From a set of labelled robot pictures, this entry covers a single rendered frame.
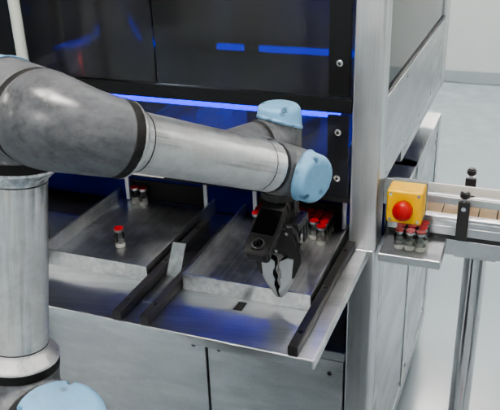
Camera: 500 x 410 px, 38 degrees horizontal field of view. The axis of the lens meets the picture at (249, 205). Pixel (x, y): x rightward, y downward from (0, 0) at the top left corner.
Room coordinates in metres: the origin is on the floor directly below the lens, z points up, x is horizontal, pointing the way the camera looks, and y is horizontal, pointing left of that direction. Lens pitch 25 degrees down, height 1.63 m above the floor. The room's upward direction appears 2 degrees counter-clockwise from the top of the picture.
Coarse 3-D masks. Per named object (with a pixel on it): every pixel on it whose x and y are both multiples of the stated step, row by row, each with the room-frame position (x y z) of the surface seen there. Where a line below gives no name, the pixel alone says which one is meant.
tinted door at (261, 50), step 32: (160, 0) 1.54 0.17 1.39; (192, 0) 1.51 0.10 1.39; (224, 0) 1.49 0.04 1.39; (256, 0) 1.46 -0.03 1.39; (288, 0) 1.44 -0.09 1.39; (320, 0) 1.41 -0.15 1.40; (160, 32) 1.54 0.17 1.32; (192, 32) 1.52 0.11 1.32; (224, 32) 1.49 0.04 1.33; (256, 32) 1.46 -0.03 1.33; (288, 32) 1.44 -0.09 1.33; (320, 32) 1.41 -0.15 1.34; (352, 32) 1.39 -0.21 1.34; (160, 64) 1.55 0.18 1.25; (192, 64) 1.52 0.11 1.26; (224, 64) 1.49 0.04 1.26; (256, 64) 1.46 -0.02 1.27; (288, 64) 1.44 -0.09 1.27; (320, 64) 1.41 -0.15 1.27; (352, 64) 1.39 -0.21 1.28; (352, 96) 1.39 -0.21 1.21
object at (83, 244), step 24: (120, 192) 1.67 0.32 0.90; (96, 216) 1.57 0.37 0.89; (120, 216) 1.57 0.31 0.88; (144, 216) 1.57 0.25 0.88; (168, 216) 1.56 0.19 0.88; (192, 216) 1.56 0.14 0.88; (72, 240) 1.46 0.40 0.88; (96, 240) 1.45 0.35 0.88; (144, 240) 1.45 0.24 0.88; (168, 240) 1.44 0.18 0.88; (72, 264) 1.33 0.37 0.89; (96, 264) 1.31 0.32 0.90; (120, 264) 1.29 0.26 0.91; (144, 264) 1.33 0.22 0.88
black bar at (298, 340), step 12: (348, 252) 1.32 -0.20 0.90; (336, 264) 1.27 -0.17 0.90; (336, 276) 1.23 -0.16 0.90; (324, 288) 1.19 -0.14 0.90; (324, 300) 1.15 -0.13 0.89; (312, 312) 1.10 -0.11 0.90; (300, 324) 1.07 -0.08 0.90; (312, 324) 1.08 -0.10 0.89; (300, 336) 1.03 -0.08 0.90; (288, 348) 1.01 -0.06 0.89; (300, 348) 1.02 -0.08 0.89
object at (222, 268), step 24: (240, 216) 1.51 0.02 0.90; (216, 240) 1.38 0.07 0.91; (240, 240) 1.43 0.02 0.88; (312, 240) 1.42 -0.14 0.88; (336, 240) 1.41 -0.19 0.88; (192, 264) 1.27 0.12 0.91; (216, 264) 1.32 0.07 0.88; (240, 264) 1.32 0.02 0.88; (312, 264) 1.31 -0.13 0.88; (192, 288) 1.23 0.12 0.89; (216, 288) 1.21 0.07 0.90; (240, 288) 1.19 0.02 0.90; (264, 288) 1.17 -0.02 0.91; (312, 288) 1.16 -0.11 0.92
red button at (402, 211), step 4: (396, 204) 1.31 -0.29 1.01; (400, 204) 1.31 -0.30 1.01; (404, 204) 1.31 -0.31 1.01; (408, 204) 1.31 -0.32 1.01; (396, 208) 1.31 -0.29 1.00; (400, 208) 1.30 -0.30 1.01; (404, 208) 1.30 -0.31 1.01; (408, 208) 1.30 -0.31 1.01; (412, 208) 1.31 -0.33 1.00; (392, 212) 1.31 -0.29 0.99; (396, 212) 1.31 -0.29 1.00; (400, 212) 1.30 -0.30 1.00; (404, 212) 1.30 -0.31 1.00; (408, 212) 1.30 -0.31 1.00; (412, 212) 1.31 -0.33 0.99; (396, 216) 1.31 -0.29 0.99; (400, 216) 1.30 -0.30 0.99; (404, 216) 1.30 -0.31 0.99; (408, 216) 1.30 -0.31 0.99; (400, 220) 1.31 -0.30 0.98; (404, 220) 1.30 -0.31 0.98
